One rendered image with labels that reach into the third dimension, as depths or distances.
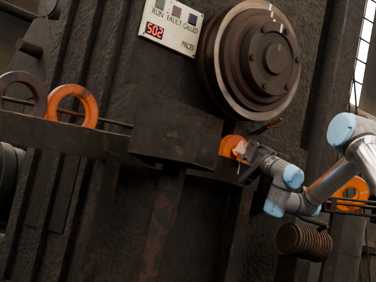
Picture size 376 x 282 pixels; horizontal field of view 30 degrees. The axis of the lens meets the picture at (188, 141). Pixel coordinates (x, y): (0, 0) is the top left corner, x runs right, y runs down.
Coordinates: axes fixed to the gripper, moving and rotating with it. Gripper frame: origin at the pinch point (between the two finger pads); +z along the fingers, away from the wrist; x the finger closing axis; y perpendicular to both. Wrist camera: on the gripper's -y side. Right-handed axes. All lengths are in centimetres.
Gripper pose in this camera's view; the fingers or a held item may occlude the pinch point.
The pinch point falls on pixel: (234, 151)
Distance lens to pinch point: 269.5
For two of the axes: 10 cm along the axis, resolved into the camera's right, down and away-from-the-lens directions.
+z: -5.4, -3.1, 7.9
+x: -7.5, -2.6, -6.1
